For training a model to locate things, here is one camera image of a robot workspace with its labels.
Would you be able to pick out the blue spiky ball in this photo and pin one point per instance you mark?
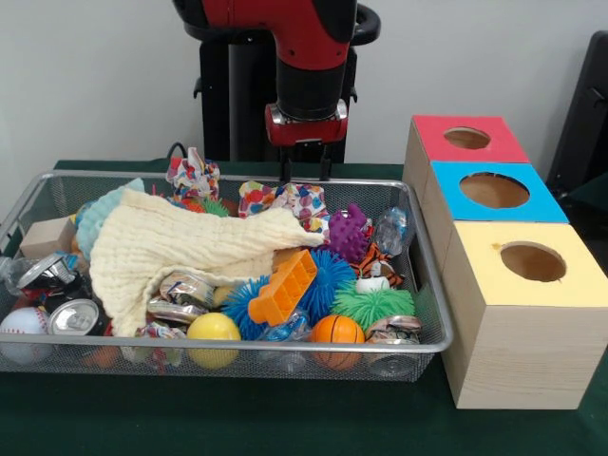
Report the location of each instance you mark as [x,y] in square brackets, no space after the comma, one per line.
[332,280]

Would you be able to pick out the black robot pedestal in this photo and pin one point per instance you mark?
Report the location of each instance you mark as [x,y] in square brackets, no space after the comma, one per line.
[247,104]

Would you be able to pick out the orange mini basketball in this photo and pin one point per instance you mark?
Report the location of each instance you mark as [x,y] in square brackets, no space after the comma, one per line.
[337,330]

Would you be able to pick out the cream waffle cloth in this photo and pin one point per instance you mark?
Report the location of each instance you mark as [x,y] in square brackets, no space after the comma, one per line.
[180,237]

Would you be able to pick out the white baseball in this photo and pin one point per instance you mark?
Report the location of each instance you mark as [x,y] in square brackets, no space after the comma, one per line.
[24,320]

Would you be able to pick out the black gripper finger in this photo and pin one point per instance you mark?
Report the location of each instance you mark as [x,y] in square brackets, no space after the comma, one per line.
[325,164]
[285,166]

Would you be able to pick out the polka dot cloth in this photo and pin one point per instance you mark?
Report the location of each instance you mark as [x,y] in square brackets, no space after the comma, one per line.
[266,197]

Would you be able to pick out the orange plastic block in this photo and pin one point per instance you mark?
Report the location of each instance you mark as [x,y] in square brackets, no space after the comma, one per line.
[285,290]

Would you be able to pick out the green spiky ball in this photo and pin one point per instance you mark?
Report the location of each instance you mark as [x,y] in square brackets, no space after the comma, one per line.
[375,304]

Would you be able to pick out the yellow plastic ball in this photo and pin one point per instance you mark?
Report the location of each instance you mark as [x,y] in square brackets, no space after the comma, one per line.
[214,328]

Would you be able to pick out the floral patterned cloth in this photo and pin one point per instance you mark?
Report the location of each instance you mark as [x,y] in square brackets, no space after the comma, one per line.
[190,176]

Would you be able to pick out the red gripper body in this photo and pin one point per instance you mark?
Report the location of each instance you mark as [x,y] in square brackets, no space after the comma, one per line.
[306,132]

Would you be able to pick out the purple spiky toy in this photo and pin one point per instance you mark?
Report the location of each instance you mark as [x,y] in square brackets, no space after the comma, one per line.
[347,235]

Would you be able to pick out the clear mesh bin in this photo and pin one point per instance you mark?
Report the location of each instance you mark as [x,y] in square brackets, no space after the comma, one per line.
[285,366]

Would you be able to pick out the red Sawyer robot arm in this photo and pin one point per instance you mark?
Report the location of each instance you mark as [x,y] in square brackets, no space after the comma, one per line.
[309,28]

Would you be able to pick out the wooden box with three holes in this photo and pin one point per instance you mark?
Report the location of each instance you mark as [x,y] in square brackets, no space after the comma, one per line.
[522,351]

